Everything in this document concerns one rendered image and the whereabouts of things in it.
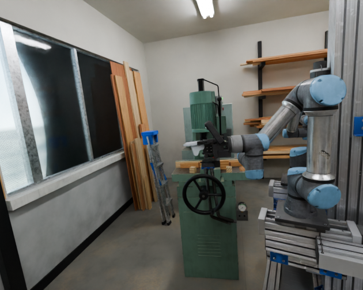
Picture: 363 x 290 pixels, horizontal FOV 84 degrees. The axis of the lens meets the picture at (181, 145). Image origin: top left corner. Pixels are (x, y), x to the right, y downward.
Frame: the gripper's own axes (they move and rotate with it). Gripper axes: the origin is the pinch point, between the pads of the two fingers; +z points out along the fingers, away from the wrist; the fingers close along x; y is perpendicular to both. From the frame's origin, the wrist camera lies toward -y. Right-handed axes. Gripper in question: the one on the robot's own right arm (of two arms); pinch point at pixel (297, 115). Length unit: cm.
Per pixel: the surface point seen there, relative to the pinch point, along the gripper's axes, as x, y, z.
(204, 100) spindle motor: -74, -30, -59
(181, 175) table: -101, 21, -70
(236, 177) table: -61, 29, -66
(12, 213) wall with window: -221, 20, -110
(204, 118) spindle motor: -76, -17, -59
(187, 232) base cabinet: -106, 68, -70
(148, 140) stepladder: -155, -4, 5
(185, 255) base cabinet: -112, 89, -70
